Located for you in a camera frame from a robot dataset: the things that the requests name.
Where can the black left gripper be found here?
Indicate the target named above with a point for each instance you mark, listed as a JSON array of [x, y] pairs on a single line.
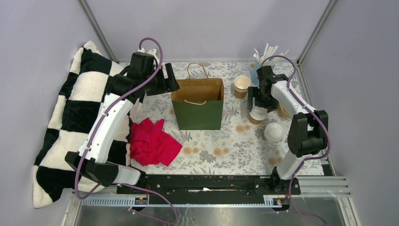
[[170, 82]]

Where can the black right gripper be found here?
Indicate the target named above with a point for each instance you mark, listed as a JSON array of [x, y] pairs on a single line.
[[271, 105]]

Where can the green paper bag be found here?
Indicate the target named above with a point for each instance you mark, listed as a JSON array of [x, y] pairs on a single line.
[[198, 104]]

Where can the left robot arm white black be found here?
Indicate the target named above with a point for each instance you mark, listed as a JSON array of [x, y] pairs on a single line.
[[143, 77]]

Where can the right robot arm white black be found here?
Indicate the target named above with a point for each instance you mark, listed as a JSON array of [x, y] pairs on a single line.
[[308, 133]]

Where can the stack of paper cups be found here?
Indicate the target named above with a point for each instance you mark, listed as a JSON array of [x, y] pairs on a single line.
[[241, 85]]

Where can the blue cup holder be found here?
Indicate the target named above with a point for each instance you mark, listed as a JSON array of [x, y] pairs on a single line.
[[253, 73]]

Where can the white wrapped straws bundle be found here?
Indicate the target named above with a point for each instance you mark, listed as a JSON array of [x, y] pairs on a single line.
[[269, 55]]

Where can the stack of white lids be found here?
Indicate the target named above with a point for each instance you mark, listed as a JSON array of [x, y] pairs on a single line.
[[273, 132]]

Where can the floral table mat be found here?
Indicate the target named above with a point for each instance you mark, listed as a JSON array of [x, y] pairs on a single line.
[[237, 148]]

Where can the red cloth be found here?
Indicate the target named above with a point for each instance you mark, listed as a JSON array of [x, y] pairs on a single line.
[[150, 145]]

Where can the black white checkered pillow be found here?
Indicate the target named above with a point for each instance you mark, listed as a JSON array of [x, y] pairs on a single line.
[[79, 102]]

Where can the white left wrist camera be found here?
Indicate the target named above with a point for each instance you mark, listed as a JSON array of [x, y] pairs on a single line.
[[152, 52]]

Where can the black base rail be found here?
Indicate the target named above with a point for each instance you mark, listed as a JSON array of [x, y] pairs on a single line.
[[212, 189]]

